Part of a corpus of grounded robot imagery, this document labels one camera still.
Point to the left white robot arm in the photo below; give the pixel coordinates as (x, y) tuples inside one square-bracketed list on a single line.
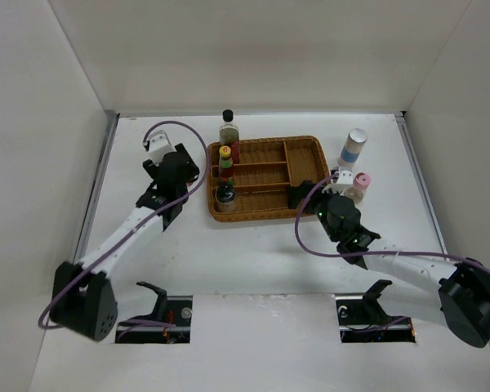
[(83, 295)]

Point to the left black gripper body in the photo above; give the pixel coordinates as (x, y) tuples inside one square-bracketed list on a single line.
[(193, 173)]

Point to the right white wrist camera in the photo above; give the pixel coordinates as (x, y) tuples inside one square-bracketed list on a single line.
[(342, 179)]

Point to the black cap spice jar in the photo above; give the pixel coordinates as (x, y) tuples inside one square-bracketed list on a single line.
[(225, 198)]

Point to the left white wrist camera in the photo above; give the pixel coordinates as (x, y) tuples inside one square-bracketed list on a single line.
[(158, 146)]

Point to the red chili sauce bottle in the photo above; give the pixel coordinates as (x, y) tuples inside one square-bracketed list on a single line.
[(226, 165)]

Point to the brown wicker divided tray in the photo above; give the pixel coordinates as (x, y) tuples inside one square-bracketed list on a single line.
[(267, 168)]

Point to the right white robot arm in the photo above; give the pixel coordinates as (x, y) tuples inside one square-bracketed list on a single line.
[(457, 288)]

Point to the pink cap spice jar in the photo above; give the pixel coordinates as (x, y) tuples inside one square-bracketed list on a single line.
[(356, 192)]

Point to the dark sauce bottle black cap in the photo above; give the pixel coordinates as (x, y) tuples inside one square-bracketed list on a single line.
[(229, 134)]

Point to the left metal table rail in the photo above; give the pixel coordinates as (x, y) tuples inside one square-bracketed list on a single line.
[(84, 230)]

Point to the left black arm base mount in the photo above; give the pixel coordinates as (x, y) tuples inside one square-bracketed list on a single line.
[(150, 316)]

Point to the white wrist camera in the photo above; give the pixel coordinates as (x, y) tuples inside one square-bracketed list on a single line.
[(158, 146), (342, 179)]

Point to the white blue cylindrical shaker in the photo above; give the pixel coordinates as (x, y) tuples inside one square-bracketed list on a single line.
[(352, 148)]

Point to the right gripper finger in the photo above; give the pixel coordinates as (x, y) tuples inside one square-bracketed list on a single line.
[(305, 188), (301, 203)]

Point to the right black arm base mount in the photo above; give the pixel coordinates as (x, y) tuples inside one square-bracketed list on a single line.
[(362, 320)]

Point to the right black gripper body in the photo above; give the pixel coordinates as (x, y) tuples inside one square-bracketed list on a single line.
[(321, 211)]

